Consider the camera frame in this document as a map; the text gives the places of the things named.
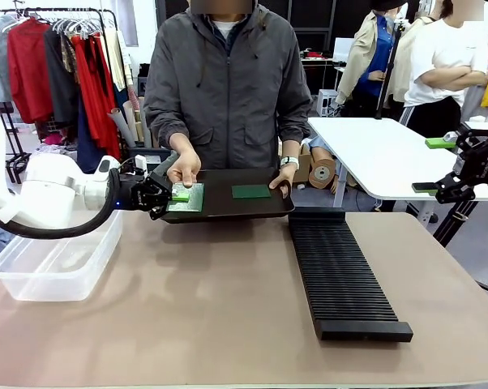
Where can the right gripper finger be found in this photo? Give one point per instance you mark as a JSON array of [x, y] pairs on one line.
[[438, 142], [450, 188]]

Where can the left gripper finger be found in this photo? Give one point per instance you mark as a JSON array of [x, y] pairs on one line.
[[161, 211], [179, 193]]

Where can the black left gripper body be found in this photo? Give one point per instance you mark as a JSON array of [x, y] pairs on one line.
[[140, 196]]

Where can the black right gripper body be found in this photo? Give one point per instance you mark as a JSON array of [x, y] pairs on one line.
[[481, 162]]

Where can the green perforated PCB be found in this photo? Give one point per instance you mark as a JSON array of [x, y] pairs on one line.
[[191, 202]]

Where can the black plastic tray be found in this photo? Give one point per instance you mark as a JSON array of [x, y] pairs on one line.
[[228, 208]]

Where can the dark green PCB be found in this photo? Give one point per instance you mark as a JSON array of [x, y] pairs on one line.
[[252, 191]]

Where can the person's right forearm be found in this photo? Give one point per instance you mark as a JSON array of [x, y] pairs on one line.
[[167, 121]]

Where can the person's left forearm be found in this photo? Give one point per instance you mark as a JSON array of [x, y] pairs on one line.
[[296, 129]]

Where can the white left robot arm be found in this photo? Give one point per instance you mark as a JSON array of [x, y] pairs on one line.
[[49, 178]]

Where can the person's right hand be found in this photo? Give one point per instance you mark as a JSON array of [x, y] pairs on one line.
[[185, 164]]

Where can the person's left hand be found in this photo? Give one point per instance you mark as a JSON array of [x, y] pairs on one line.
[[285, 175]]

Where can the black tripod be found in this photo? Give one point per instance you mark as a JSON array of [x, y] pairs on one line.
[[459, 219]]

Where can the white table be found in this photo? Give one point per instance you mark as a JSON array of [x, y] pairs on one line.
[[382, 150]]

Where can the person in white T-shirt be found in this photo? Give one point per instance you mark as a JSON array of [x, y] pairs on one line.
[[442, 69]]

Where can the cardboard tubes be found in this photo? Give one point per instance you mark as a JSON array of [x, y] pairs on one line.
[[128, 121]]

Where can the navy garment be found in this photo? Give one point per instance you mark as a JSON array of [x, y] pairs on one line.
[[88, 142]]

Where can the black stand pole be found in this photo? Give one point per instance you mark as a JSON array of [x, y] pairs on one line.
[[391, 69]]

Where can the long red dress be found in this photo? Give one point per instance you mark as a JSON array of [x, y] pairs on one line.
[[96, 97]]

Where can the person in gray jacket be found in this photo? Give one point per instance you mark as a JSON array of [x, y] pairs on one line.
[[228, 93]]

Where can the clear plastic box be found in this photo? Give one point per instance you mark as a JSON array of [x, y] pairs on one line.
[[53, 267]]

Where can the person in beige coat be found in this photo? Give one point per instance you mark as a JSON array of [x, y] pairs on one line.
[[369, 52]]

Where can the white wristwatch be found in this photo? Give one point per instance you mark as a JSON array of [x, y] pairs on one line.
[[289, 161]]

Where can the white plastic crate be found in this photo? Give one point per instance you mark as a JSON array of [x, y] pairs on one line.
[[327, 103]]

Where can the brown cardboard spool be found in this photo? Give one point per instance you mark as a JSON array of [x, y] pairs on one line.
[[322, 173]]

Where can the cream garment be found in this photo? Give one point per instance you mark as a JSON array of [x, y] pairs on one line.
[[116, 61]]

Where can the dark gray garment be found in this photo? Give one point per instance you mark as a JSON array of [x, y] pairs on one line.
[[61, 81]]

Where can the black slotted PCB rack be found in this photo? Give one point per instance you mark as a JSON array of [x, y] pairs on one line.
[[341, 275]]

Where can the red jacket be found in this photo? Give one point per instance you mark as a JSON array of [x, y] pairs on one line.
[[27, 69]]

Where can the black clothes rack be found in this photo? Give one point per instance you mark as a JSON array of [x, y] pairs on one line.
[[106, 12]]

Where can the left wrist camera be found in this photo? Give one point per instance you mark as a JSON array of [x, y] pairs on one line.
[[138, 164]]

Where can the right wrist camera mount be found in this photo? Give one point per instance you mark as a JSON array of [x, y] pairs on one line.
[[485, 126]]

